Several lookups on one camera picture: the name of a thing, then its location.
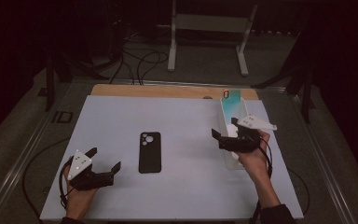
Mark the white plastic bin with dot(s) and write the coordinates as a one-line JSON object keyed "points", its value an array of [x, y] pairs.
{"points": [[233, 164]]}

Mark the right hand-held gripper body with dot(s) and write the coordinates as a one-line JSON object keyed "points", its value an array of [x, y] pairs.
{"points": [[240, 141]]}

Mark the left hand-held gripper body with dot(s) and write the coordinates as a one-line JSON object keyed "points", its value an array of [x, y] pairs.
{"points": [[90, 182]]}

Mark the black tripod stand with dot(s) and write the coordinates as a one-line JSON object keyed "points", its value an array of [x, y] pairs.
{"points": [[306, 99], [49, 90]]}

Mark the pink green gradient phone case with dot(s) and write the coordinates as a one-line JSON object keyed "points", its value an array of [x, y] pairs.
{"points": [[234, 107]]}

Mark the white table mat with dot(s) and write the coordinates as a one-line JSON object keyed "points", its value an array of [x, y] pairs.
{"points": [[183, 124]]}

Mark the person's left hand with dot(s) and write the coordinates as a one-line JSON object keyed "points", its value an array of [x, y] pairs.
{"points": [[79, 202]]}

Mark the white metal stand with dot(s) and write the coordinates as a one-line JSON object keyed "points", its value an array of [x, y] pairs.
{"points": [[211, 23]]}

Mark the person's right hand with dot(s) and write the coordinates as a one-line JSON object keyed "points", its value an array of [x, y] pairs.
{"points": [[256, 165]]}

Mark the black phone case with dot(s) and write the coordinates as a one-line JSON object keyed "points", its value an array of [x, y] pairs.
{"points": [[149, 155]]}

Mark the black rectangular floor frame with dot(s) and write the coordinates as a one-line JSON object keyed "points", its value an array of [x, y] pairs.
{"points": [[54, 117]]}

